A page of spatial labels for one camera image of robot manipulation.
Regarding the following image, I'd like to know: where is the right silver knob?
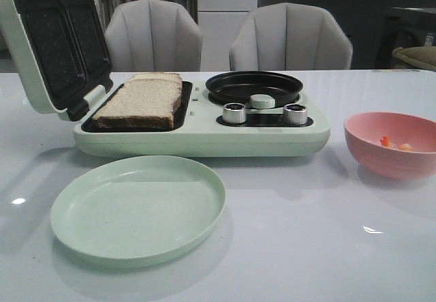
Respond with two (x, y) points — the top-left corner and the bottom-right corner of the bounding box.
(282, 104), (308, 125)

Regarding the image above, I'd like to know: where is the silver knob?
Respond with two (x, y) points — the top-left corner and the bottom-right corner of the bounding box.
(282, 104), (308, 125)
(222, 102), (247, 125)

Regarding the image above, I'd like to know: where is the green breakfast maker lid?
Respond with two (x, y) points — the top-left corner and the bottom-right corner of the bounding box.
(1, 0), (113, 121)

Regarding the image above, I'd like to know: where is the red shrimp piece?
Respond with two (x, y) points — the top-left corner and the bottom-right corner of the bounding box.
(379, 136), (392, 148)

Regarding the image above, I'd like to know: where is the bread slice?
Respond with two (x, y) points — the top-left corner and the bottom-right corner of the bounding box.
(93, 79), (183, 129)
(130, 72), (183, 82)

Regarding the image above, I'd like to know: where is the light green round plate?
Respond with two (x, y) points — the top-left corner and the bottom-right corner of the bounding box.
(50, 155), (226, 268)

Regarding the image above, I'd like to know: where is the dark kitchen counter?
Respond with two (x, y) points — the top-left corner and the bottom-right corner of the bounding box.
(258, 0), (435, 69)

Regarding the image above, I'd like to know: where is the beige chair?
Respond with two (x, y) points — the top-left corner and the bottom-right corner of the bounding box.
(229, 3), (353, 71)
(105, 0), (202, 72)

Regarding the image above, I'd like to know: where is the olive cushion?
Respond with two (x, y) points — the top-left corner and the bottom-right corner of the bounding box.
(392, 46), (435, 71)

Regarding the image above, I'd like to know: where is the right beige chair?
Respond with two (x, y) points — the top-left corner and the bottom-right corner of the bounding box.
(229, 3), (353, 71)

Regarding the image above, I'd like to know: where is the green breakfast maker base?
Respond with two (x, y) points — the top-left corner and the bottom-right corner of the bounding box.
(74, 80), (330, 158)

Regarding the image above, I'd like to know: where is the left silver knob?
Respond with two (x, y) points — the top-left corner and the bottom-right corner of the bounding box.
(222, 102), (247, 125)

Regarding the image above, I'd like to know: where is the orange shrimp piece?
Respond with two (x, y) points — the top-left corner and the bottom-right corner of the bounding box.
(399, 143), (413, 151)

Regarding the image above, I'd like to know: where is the white refrigerator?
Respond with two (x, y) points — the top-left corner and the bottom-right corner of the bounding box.
(197, 0), (258, 72)

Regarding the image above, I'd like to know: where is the pink bowl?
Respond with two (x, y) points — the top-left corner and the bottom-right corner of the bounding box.
(344, 112), (435, 179)

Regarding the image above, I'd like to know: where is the black round frying pan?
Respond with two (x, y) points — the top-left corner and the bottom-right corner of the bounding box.
(205, 71), (303, 108)

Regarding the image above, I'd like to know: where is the left beige chair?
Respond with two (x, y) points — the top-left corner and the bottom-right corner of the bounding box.
(105, 0), (202, 72)

